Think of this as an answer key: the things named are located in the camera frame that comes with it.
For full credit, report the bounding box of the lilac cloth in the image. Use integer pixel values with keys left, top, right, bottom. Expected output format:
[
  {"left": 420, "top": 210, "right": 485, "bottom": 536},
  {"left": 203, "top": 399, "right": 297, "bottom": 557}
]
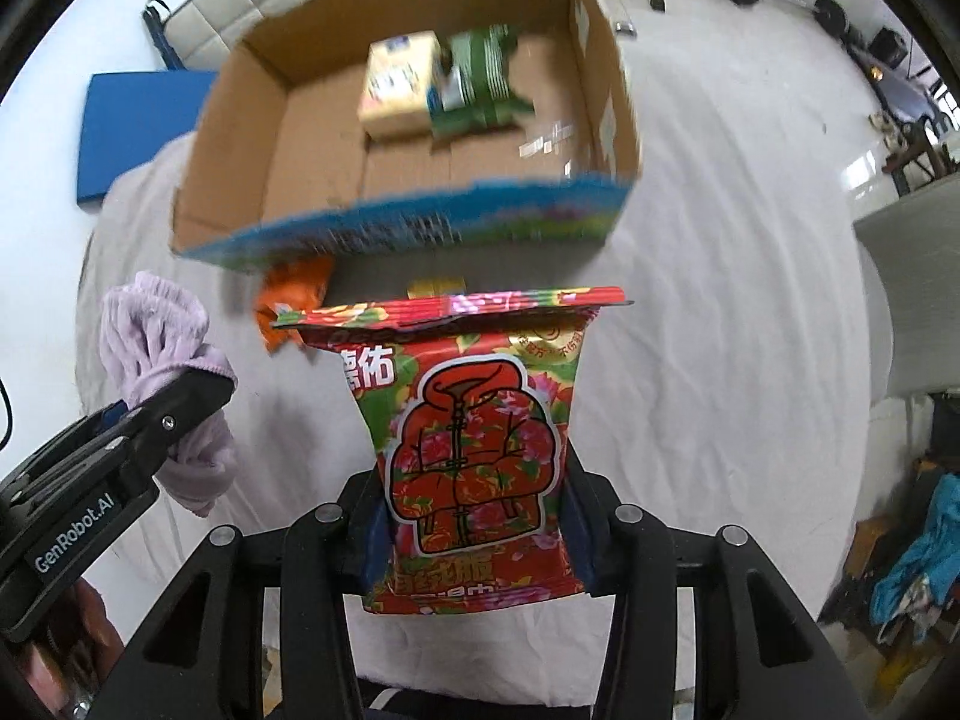
[{"left": 99, "top": 271, "right": 238, "bottom": 517}]

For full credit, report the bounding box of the orange snack packet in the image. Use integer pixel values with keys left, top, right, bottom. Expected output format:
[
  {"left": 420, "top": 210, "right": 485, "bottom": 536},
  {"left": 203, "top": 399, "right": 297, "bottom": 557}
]
[{"left": 254, "top": 255, "right": 335, "bottom": 355}]

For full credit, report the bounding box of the red floral snack bag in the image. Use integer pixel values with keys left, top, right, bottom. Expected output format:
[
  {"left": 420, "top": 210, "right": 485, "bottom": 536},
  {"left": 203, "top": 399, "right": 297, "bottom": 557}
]
[{"left": 275, "top": 286, "right": 626, "bottom": 614}]

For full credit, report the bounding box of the yellow Vinda tissue pack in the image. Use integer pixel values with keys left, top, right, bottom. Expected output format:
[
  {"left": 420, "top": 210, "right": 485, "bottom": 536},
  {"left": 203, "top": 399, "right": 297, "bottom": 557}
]
[{"left": 356, "top": 31, "right": 444, "bottom": 142}]

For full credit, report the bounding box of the green snack bag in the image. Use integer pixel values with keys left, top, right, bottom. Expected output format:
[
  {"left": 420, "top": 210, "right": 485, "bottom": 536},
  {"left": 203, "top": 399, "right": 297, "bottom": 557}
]
[{"left": 430, "top": 25, "right": 535, "bottom": 140}]

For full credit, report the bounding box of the person's left hand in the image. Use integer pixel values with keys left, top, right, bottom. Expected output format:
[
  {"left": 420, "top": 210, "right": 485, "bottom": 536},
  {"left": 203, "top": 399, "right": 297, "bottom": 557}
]
[{"left": 16, "top": 578, "right": 124, "bottom": 718}]

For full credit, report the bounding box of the blue clothes pile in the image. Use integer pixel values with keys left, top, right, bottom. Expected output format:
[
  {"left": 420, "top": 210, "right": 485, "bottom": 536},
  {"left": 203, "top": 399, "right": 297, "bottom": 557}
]
[{"left": 869, "top": 473, "right": 960, "bottom": 644}]

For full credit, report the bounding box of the grey wrinkled table cloth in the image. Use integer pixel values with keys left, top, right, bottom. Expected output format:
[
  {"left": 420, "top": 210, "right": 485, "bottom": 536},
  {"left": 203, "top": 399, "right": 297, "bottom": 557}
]
[{"left": 76, "top": 0, "right": 875, "bottom": 608}]

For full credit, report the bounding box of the blue foam mat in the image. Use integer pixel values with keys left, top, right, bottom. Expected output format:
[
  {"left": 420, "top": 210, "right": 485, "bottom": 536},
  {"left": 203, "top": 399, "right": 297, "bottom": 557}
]
[{"left": 76, "top": 70, "right": 217, "bottom": 206}]

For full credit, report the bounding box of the light blue snack sachet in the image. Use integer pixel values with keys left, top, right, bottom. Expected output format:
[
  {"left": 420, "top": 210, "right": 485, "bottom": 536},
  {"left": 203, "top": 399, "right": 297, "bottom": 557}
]
[{"left": 407, "top": 277, "right": 466, "bottom": 299}]

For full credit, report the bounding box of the white quilted chair left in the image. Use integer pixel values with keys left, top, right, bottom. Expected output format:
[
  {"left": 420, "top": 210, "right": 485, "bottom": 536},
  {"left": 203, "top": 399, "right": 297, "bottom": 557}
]
[{"left": 142, "top": 0, "right": 306, "bottom": 70}]

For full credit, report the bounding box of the grey plastic chair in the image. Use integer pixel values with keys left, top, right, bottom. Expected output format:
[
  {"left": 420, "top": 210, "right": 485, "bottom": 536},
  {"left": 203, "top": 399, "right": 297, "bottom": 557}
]
[{"left": 854, "top": 174, "right": 958, "bottom": 397}]

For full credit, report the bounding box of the open cardboard box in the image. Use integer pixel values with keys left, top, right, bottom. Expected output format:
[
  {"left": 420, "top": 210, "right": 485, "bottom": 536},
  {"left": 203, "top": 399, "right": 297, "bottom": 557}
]
[{"left": 171, "top": 0, "right": 641, "bottom": 270}]

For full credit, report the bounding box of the black speaker box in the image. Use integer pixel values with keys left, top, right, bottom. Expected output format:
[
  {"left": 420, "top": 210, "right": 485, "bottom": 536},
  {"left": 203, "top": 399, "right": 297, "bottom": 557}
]
[{"left": 869, "top": 26, "right": 910, "bottom": 68}]

